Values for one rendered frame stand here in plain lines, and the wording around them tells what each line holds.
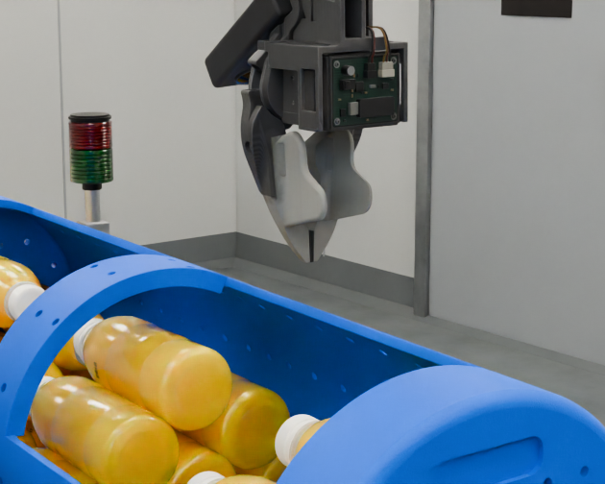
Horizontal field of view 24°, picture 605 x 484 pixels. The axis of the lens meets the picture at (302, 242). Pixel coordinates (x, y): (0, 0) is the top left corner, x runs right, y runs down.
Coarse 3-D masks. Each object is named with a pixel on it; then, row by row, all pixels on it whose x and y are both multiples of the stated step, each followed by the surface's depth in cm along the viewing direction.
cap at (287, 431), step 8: (296, 416) 99; (304, 416) 98; (288, 424) 98; (296, 424) 97; (280, 432) 98; (288, 432) 97; (296, 432) 97; (280, 440) 98; (288, 440) 97; (280, 448) 98; (288, 448) 97; (280, 456) 98; (288, 456) 97; (288, 464) 98
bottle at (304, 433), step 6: (324, 420) 95; (306, 426) 97; (312, 426) 95; (318, 426) 94; (300, 432) 96; (306, 432) 95; (312, 432) 94; (294, 438) 96; (300, 438) 96; (306, 438) 94; (294, 444) 96; (300, 444) 94; (294, 450) 96; (294, 456) 95
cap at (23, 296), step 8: (16, 288) 137; (24, 288) 136; (32, 288) 137; (40, 288) 137; (16, 296) 136; (24, 296) 136; (32, 296) 137; (8, 304) 137; (16, 304) 136; (24, 304) 136; (16, 312) 136
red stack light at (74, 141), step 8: (72, 128) 203; (80, 128) 202; (88, 128) 202; (96, 128) 203; (104, 128) 203; (72, 136) 204; (80, 136) 203; (88, 136) 203; (96, 136) 203; (104, 136) 204; (72, 144) 204; (80, 144) 203; (88, 144) 203; (96, 144) 203; (104, 144) 204
